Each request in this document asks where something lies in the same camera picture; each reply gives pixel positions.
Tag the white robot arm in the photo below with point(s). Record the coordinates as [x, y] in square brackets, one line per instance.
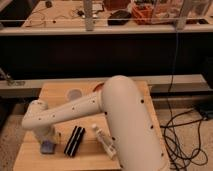
[134, 134]

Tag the orange bowl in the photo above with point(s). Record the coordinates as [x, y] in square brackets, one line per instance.
[98, 87]

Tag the white tube bottle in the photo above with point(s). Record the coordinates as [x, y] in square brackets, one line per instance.
[105, 140]

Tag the black object on bench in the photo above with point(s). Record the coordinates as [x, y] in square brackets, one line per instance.
[119, 17]

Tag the orange crate on bench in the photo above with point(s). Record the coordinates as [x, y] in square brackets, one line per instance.
[141, 15]

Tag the metal clamp at left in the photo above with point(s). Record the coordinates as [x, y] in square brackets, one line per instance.
[10, 81]

